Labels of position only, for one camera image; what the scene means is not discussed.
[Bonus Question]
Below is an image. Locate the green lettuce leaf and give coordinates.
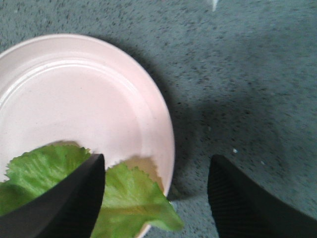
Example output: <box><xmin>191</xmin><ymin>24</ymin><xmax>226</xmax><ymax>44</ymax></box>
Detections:
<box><xmin>0</xmin><ymin>145</ymin><xmax>184</xmax><ymax>238</ymax></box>

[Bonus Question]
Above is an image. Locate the pink round plate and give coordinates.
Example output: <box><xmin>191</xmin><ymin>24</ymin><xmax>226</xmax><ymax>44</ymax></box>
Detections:
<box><xmin>0</xmin><ymin>34</ymin><xmax>175</xmax><ymax>238</ymax></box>

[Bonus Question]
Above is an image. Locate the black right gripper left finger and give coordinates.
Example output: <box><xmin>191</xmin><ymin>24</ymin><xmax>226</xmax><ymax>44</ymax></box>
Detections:
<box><xmin>0</xmin><ymin>154</ymin><xmax>105</xmax><ymax>238</ymax></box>

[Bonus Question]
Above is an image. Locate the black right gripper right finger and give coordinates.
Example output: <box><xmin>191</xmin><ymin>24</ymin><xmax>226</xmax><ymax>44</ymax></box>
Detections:
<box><xmin>208</xmin><ymin>155</ymin><xmax>317</xmax><ymax>238</ymax></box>

